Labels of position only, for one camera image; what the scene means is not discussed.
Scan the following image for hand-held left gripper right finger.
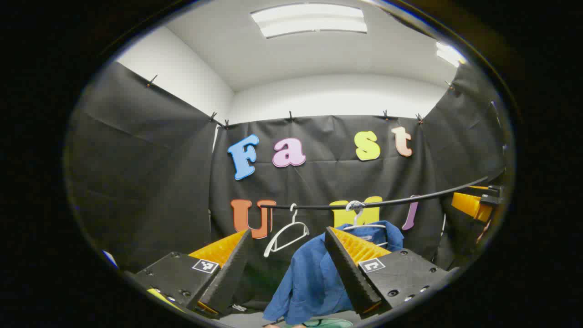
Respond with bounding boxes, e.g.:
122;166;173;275
324;226;451;319

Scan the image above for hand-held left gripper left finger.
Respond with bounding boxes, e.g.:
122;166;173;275
132;229;254;319

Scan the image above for blue shirt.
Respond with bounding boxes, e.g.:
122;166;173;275
263;220;404;325

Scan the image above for light green mesh laundry hamper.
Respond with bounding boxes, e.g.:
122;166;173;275
302;318;355;328

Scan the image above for white hanger with taped hook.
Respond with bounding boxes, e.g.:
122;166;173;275
342;200;389;249

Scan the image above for black clothes rack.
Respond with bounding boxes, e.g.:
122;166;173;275
260;175;490;211

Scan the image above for empty white plastic hanger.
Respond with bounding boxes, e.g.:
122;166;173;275
263;203;310;258

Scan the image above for black backdrop cloth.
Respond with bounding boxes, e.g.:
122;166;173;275
66;61;508;315

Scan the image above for small ceiling light panel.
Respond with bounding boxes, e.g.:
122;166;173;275
436;42;467;68

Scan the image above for row of black backdrop clips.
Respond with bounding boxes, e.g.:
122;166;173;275
146;74;456;130

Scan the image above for large ceiling light panel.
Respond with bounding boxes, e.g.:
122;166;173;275
251;4;368;38

